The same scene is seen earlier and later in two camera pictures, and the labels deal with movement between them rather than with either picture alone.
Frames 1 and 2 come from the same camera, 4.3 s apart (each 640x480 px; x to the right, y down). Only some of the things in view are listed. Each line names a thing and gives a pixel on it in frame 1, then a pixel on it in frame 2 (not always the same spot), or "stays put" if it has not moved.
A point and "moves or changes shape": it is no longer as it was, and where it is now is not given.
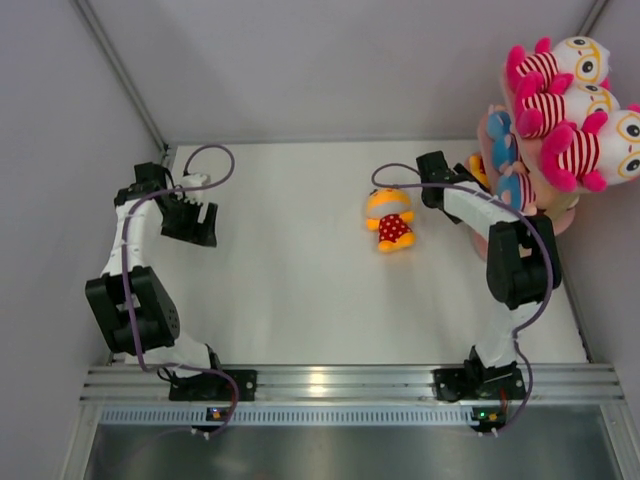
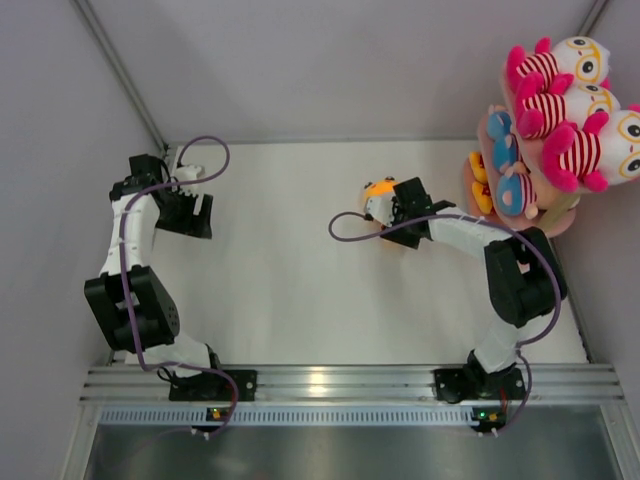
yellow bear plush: (388, 213) moves or changes shape
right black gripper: (460, 169) to (408, 239)
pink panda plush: (604, 150) stays put
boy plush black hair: (517, 192) stays put
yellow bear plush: (478, 169) stays put
